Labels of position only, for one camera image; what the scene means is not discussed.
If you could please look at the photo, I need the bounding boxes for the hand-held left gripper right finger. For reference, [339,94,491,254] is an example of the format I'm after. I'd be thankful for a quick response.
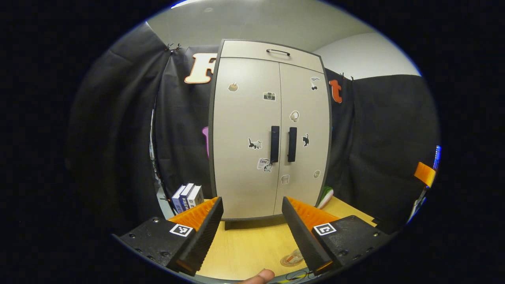
[282,196,392,276]

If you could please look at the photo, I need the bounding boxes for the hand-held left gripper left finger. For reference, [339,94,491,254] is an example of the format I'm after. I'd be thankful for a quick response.
[112,196,224,277]

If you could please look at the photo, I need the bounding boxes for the round brown coaster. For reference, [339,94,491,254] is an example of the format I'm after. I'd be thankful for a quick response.
[280,252,304,268]

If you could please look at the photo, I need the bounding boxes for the grey white cabinet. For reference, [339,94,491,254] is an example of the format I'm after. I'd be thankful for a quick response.
[208,39,333,230]

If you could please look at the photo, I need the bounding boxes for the white cabinet drawer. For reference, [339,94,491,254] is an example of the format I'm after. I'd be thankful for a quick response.
[218,39,325,73]

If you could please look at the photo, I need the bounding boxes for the dark blue spine book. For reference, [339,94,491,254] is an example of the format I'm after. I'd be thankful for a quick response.
[180,183,195,211]

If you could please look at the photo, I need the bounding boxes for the pale blue spine book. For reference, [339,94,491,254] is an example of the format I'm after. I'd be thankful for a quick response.
[172,185,187,214]

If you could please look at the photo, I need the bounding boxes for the watermelon slice toy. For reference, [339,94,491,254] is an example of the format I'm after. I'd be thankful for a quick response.
[317,186,334,209]

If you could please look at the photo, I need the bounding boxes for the black backdrop cloth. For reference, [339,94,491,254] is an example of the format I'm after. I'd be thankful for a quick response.
[65,22,440,235]

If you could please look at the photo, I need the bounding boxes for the ceiling light panel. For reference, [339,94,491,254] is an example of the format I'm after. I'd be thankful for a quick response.
[172,0,208,8]

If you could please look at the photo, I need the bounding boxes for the black cable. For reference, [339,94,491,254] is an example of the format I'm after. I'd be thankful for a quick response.
[285,270,318,282]

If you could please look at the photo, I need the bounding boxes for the black right door handle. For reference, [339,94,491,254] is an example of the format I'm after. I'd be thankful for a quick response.
[288,127,297,163]

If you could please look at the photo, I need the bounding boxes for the black door handle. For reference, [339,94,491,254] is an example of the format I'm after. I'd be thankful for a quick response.
[271,126,280,163]
[288,127,297,163]

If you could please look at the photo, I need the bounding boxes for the black left door handle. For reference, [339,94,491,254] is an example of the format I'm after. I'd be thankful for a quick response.
[271,126,280,163]

